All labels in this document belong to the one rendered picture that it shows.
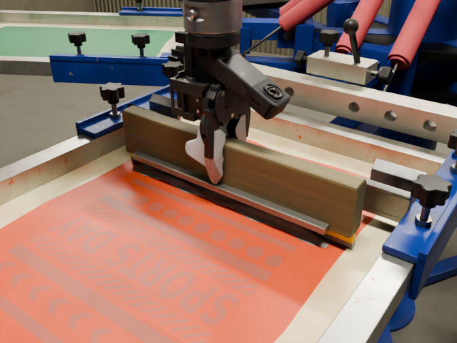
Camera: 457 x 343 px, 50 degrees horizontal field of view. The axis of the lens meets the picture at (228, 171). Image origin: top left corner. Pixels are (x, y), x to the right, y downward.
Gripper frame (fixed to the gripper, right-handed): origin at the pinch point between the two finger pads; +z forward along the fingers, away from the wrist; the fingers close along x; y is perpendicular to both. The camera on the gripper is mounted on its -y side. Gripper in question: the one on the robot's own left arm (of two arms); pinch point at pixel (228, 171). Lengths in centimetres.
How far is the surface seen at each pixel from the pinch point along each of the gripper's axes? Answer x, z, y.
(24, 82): -162, 94, 332
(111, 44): -49, 3, 80
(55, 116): -132, 96, 250
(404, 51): -54, -6, -7
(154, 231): 12.6, 4.7, 3.5
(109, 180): 6.9, 4.4, 18.9
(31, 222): 21.3, 4.4, 18.9
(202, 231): 8.7, 4.8, -1.9
